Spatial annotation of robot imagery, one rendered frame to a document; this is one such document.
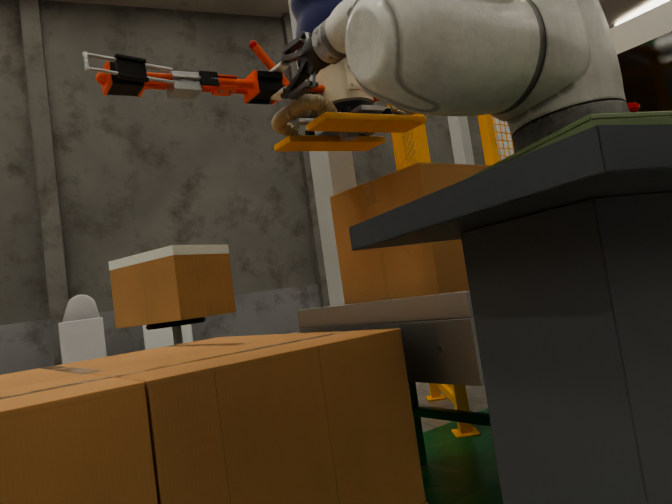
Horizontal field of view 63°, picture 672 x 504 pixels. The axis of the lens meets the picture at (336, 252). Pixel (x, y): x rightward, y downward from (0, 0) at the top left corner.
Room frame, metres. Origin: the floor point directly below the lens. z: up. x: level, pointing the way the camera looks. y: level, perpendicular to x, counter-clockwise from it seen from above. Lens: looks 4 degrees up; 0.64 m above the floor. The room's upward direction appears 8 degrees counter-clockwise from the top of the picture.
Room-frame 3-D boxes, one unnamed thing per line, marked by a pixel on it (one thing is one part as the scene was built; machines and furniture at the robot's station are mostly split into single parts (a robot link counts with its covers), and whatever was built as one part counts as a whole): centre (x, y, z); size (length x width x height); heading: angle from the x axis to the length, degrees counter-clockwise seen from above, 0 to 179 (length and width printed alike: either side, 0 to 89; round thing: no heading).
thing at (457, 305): (1.50, -0.07, 0.58); 0.70 x 0.03 x 0.06; 38
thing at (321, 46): (1.18, -0.06, 1.20); 0.09 x 0.06 x 0.09; 128
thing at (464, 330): (1.50, -0.07, 0.48); 0.70 x 0.03 x 0.15; 38
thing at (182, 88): (1.27, 0.31, 1.19); 0.07 x 0.07 x 0.04; 33
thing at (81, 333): (8.28, 3.99, 0.58); 0.65 x 0.54 x 1.17; 111
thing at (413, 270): (1.71, -0.36, 0.75); 0.60 x 0.40 x 0.40; 127
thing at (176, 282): (3.20, 0.99, 0.82); 0.60 x 0.40 x 0.40; 55
